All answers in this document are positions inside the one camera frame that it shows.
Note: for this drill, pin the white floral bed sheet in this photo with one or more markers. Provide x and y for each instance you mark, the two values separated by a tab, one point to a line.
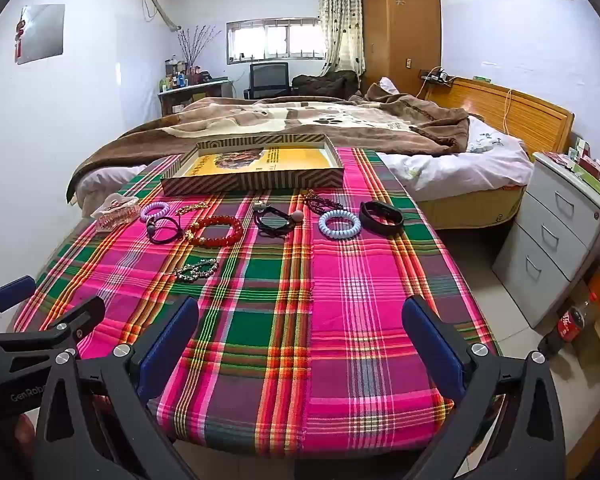
455	165

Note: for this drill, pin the red hanging ornament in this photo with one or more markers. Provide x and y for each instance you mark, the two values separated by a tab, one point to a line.
21	35

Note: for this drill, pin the group of toiletry bottles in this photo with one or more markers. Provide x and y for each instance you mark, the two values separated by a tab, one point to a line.
180	77

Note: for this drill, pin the striped tray with yellow print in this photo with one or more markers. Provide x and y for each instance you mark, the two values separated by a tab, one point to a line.
240	162

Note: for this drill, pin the wooden bed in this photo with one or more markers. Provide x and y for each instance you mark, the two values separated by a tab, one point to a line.
530	110

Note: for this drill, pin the brown paw print blanket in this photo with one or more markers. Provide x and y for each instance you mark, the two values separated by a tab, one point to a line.
280	115

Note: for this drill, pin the pink green plaid tablecloth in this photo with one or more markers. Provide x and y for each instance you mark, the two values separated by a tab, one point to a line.
330	285

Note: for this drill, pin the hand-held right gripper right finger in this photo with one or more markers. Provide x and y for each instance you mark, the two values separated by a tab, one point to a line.
432	345

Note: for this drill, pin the black office chair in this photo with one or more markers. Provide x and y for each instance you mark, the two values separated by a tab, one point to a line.
270	77

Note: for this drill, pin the wooden wardrobe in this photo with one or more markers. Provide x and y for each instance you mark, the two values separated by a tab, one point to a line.
400	25

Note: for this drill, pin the power strip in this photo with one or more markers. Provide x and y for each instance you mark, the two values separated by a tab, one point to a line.
437	77

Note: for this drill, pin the dried branches in vase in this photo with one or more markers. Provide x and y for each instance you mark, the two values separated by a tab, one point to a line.
197	45

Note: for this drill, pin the green box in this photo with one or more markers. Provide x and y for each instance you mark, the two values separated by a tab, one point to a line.
592	182

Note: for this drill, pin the air conditioner pipe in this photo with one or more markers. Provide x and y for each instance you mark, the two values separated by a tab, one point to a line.
160	10

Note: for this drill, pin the black fitness band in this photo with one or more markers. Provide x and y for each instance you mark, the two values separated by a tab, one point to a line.
380	225

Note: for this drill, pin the person's left hand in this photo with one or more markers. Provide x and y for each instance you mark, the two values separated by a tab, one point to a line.
24	435

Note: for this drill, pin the cola bottle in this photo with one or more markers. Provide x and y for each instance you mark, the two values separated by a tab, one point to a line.
567	322

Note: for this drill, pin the wooden desk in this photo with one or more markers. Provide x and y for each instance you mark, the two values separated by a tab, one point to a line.
195	92

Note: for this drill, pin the silver wall poster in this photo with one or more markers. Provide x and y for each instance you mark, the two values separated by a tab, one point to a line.
42	32

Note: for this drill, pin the red white box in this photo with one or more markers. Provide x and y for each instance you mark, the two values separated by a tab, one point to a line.
587	157

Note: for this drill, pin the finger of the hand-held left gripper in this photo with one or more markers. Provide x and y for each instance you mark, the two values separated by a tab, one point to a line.
10	294
77	320

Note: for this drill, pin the grey drawer cabinet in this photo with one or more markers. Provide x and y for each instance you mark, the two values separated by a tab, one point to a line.
555	240

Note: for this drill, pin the window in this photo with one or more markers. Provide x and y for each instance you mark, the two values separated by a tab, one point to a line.
275	40

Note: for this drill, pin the clear hair claw clip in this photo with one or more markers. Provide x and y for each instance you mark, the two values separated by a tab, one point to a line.
115	215

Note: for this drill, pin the crystal bead hair clip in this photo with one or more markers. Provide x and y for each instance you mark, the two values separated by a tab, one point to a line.
200	264

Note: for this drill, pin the dark brown cloth heap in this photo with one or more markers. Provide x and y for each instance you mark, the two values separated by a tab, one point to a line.
325	85

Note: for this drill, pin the small green packet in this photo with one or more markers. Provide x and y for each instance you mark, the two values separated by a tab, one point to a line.
481	79

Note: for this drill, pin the white pillow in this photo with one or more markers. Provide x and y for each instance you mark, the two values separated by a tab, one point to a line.
389	85

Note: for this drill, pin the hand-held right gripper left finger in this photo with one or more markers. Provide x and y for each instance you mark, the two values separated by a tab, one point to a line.
167	345

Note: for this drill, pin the dotted curtain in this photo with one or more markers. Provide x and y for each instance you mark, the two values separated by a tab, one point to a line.
340	20

